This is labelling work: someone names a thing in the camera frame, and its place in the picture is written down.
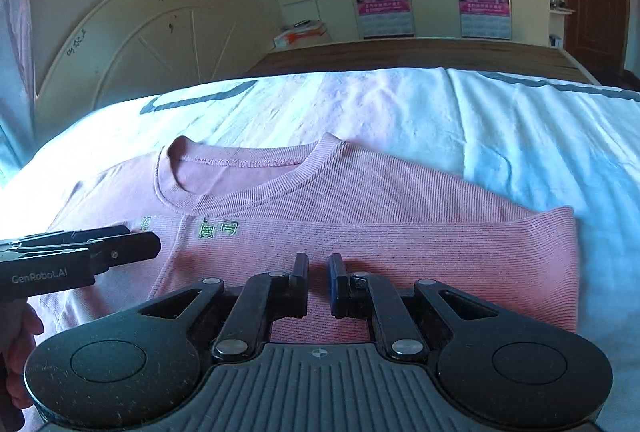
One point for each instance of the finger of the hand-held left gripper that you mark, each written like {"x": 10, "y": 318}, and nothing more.
{"x": 132, "y": 248}
{"x": 75, "y": 235}

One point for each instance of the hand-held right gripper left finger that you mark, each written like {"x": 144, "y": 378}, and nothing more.
{"x": 300, "y": 283}

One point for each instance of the pink knit sweater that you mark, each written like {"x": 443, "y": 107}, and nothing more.
{"x": 400, "y": 237}

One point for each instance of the light curtain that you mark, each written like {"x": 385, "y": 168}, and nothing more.
{"x": 12, "y": 37}

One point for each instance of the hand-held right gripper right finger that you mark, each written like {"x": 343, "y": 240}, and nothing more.
{"x": 333, "y": 283}

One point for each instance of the white printed bed sheet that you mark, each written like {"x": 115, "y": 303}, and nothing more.
{"x": 525, "y": 137}

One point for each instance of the person's left hand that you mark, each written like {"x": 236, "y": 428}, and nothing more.
{"x": 27, "y": 337}

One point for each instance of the orange and white box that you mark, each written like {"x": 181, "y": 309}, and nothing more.
{"x": 300, "y": 35}

